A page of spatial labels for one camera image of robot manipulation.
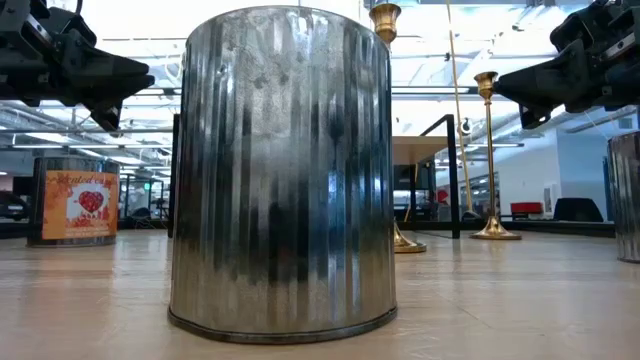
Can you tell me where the tall brass candlestick holder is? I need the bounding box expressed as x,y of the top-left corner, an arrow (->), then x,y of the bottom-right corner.
368,1 -> 428,255

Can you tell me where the black monitor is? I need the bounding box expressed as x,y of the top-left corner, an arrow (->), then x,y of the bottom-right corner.
12,175 -> 34,197

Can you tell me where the dark chair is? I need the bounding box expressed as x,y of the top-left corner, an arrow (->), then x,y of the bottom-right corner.
0,190 -> 30,222

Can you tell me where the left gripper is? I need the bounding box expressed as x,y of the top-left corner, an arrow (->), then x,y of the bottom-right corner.
0,0 -> 156,133

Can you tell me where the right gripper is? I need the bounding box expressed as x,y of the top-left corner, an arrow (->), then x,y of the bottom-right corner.
492,0 -> 640,131

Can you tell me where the short brass candlestick holder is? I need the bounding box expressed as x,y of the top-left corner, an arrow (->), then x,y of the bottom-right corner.
469,70 -> 523,242

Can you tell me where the wooden shelf black metal frame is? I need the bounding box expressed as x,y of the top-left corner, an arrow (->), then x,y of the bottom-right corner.
167,113 -> 461,240

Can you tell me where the red seat cushion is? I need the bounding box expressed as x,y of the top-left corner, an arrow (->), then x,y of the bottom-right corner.
509,201 -> 544,217

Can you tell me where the metal candle tin orange label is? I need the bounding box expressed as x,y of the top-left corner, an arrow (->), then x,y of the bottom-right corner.
27,155 -> 121,249
606,130 -> 640,265

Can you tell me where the black chair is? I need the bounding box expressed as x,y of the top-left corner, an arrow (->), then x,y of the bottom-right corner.
552,197 -> 605,223

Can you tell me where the black table edge rail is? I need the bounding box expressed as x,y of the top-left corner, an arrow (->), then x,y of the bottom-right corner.
0,218 -> 617,240

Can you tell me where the plain galvanized metal candle tin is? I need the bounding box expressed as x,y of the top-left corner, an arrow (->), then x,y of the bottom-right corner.
167,4 -> 399,346

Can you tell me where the long ceiling light bar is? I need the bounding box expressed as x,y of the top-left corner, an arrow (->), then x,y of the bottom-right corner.
119,85 -> 472,97

